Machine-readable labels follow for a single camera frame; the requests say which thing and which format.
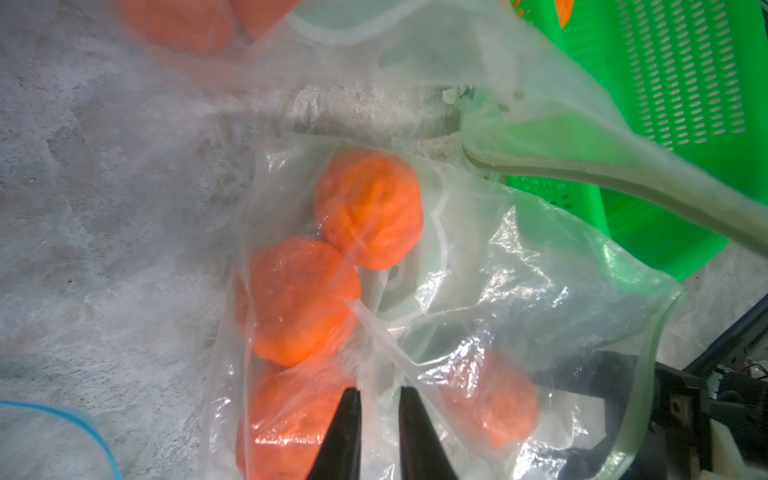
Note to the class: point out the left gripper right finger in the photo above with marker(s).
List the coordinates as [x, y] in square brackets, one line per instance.
[421, 454]

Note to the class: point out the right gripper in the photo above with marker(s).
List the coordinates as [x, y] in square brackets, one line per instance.
[679, 439]

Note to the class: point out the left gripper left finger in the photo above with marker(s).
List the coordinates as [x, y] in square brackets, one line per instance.
[339, 457]

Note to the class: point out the green-zip clear bag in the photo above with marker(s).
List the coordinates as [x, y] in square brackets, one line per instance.
[502, 284]

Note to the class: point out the blue-zip clear bag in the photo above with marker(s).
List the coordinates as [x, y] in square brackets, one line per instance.
[48, 441]

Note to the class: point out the orange taken out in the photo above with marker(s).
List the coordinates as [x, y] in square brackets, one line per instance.
[564, 10]

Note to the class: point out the oranges in green-zip bag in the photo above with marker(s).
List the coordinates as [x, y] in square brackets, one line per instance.
[298, 304]

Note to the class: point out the green plastic basket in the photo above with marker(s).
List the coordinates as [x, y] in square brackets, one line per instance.
[689, 75]

